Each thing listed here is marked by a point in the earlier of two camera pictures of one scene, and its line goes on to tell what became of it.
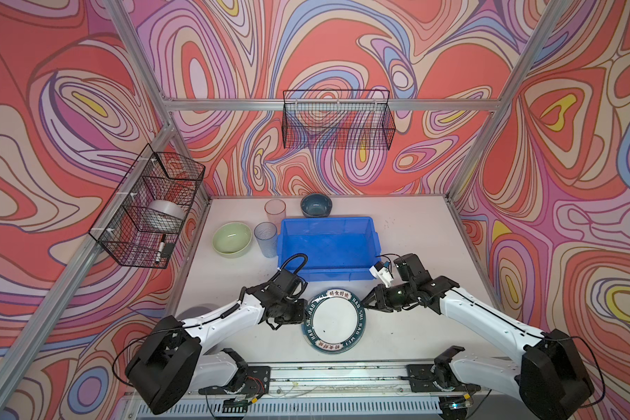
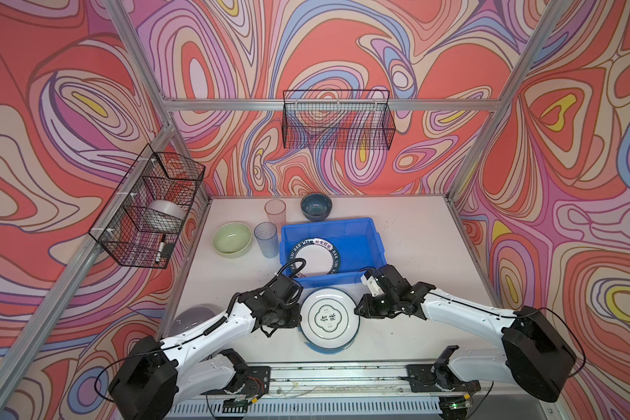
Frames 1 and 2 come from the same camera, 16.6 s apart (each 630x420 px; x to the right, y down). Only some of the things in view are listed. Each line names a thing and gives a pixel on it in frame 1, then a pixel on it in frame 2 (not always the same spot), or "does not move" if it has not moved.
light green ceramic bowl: x=231 y=239 does not move
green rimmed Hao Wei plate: x=334 y=321 to x=321 y=257
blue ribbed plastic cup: x=266 y=234 does not move
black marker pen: x=160 y=248 does not move
